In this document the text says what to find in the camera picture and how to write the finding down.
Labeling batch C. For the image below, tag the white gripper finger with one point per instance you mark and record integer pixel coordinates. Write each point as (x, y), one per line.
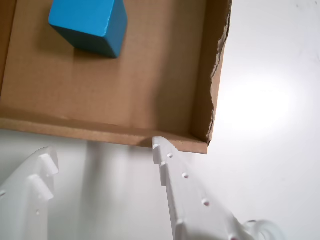
(192, 205)
(22, 200)

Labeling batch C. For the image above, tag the blue cube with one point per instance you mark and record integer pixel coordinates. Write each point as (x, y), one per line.
(82, 17)

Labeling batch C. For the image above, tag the brown cardboard box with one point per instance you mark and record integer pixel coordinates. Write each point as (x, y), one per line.
(150, 87)

